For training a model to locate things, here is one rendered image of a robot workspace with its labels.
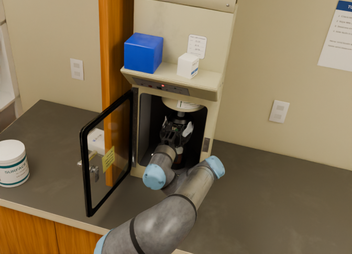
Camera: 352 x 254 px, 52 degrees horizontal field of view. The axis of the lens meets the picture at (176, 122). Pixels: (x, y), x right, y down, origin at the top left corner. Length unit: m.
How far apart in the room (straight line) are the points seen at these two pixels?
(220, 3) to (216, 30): 0.08
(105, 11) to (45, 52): 0.90
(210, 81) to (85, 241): 0.84
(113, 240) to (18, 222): 0.88
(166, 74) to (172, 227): 0.53
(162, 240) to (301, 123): 1.15
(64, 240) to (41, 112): 0.73
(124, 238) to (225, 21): 0.70
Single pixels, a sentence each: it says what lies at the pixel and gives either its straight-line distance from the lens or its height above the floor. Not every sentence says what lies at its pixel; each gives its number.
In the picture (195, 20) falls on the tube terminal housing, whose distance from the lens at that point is 1.17.
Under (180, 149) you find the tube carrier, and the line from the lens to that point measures 1.46.
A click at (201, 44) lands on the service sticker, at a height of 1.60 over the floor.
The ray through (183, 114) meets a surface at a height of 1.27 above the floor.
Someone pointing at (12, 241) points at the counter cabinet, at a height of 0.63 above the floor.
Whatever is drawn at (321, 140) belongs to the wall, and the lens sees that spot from 1.87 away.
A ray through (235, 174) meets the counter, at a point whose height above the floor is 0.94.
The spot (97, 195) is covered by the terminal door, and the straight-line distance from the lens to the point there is 1.36.
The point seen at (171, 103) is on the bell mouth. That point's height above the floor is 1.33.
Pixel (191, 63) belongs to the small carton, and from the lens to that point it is 1.13.
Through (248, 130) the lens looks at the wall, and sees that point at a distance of 1.84.
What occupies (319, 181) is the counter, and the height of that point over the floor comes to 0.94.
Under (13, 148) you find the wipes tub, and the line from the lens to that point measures 1.58.
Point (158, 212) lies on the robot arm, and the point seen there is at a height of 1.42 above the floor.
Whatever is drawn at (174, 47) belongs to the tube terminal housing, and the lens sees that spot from 1.22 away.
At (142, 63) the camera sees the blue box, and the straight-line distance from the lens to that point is 1.16.
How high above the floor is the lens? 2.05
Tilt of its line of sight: 35 degrees down
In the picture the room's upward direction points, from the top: 6 degrees clockwise
